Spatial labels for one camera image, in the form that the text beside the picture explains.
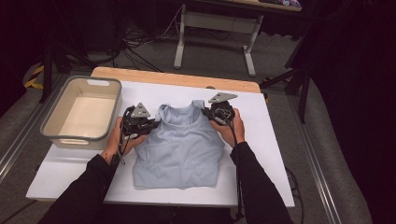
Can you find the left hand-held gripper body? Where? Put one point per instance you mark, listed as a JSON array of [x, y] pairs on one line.
[[137, 121]]

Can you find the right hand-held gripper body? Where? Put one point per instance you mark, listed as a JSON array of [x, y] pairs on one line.
[[221, 109]]

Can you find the light blue ribbed tank top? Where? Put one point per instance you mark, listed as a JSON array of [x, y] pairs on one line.
[[180, 149]]

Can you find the beige basket with grey rim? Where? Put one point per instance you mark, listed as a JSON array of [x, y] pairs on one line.
[[88, 113]]

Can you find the person's right hand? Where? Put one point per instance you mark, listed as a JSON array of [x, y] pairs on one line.
[[235, 132]]

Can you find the black metal stand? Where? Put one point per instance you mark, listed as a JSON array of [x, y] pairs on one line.
[[49, 68], [299, 81]]

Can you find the person's left hand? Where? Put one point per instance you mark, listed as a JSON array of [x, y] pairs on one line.
[[113, 144]]

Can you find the yellow black hazard tape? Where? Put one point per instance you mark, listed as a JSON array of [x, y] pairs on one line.
[[35, 77]]

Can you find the metal floor rail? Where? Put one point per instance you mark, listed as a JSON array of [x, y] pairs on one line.
[[314, 161], [21, 140]]

